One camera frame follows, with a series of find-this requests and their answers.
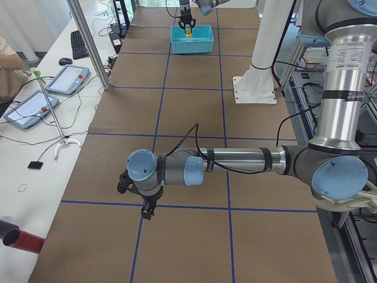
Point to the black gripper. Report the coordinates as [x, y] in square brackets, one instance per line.
[152, 200]
[185, 12]

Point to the yellow beetle toy car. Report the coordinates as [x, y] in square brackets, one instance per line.
[188, 31]

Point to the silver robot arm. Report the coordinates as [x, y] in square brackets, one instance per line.
[330, 163]
[205, 7]

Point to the turquoise plastic bin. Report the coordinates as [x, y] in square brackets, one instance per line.
[201, 41]

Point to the pink rod green grabber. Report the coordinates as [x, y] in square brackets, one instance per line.
[65, 140]

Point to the black keyboard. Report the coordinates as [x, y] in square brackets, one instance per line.
[78, 46]

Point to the small black pad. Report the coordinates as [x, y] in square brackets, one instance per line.
[35, 165]

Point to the black computer mouse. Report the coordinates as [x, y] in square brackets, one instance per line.
[64, 61]

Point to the far teach pendant tablet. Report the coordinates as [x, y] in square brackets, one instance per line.
[68, 80]

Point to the teach pendant tablet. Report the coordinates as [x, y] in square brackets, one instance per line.
[28, 112]
[68, 80]

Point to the red cylinder bottle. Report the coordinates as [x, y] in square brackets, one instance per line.
[14, 237]

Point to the near teach pendant tablet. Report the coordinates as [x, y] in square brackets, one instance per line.
[28, 112]

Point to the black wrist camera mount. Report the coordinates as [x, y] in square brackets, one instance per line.
[125, 183]

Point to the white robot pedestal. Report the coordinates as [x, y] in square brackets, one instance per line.
[256, 85]

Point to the aluminium frame post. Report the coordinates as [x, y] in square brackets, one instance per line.
[85, 32]

